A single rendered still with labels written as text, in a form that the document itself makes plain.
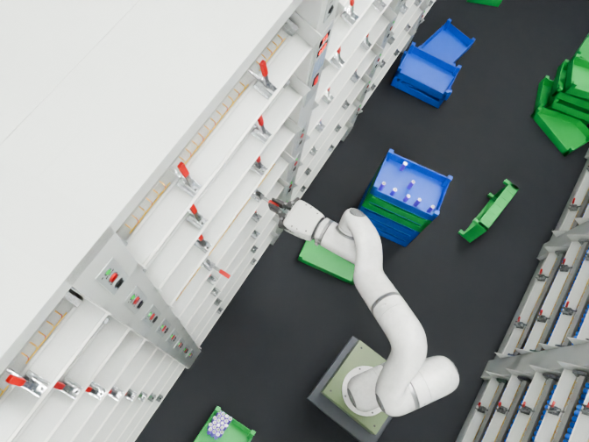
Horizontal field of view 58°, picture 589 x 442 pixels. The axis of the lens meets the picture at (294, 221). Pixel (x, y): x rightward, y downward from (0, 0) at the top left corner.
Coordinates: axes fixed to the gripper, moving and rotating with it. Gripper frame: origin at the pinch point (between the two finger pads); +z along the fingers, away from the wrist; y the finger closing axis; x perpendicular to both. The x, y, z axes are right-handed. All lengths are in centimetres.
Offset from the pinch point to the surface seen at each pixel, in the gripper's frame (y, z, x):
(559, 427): -6, -109, -40
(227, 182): -15.1, 0.4, 38.5
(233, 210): -13.9, 3.2, 18.5
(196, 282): -33.0, 6.8, -1.0
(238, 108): -7, -1, 59
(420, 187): 64, -29, -63
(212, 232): -22.5, 4.0, 19.0
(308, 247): 25, 6, -98
